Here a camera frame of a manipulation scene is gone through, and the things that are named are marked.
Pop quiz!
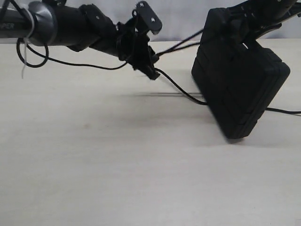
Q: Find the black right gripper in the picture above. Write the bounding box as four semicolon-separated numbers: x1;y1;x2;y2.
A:
227;0;301;40

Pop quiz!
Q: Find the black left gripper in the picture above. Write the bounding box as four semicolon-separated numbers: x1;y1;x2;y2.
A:
89;21;160;81

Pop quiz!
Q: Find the black cord with loop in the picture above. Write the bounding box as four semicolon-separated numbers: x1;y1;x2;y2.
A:
150;28;301;115

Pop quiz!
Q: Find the black plastic carry case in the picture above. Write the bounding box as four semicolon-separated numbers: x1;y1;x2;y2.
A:
191;8;290;139

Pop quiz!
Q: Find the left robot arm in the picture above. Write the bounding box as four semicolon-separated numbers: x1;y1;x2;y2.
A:
0;0;162;80

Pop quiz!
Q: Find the white backdrop curtain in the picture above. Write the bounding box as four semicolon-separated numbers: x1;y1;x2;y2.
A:
0;0;301;45

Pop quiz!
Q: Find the white zip tie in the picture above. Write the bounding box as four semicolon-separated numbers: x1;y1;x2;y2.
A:
21;7;34;79

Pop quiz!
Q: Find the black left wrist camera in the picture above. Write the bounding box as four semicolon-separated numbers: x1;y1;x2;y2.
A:
132;0;162;35

